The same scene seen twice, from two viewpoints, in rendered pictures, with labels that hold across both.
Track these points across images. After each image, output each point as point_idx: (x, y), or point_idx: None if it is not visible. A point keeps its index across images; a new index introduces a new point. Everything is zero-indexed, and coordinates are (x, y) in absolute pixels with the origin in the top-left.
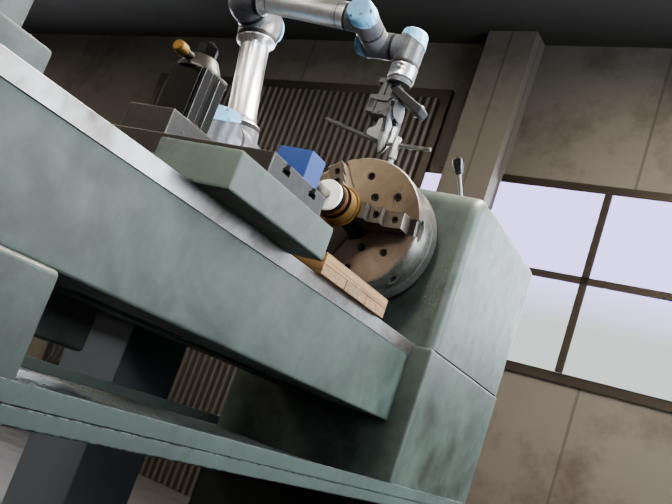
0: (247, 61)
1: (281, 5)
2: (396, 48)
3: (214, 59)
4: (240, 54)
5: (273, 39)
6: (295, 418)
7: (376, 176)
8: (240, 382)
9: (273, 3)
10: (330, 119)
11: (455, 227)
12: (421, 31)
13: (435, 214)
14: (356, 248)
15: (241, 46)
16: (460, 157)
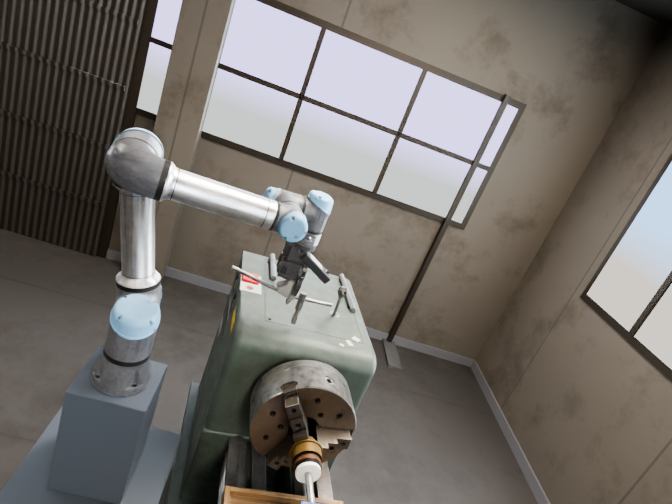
0: (139, 221)
1: (195, 205)
2: (307, 220)
3: None
4: (126, 210)
5: None
6: None
7: (321, 401)
8: (194, 476)
9: (184, 201)
10: (237, 270)
11: (358, 385)
12: (331, 203)
13: (344, 376)
14: None
15: (125, 200)
16: (345, 290)
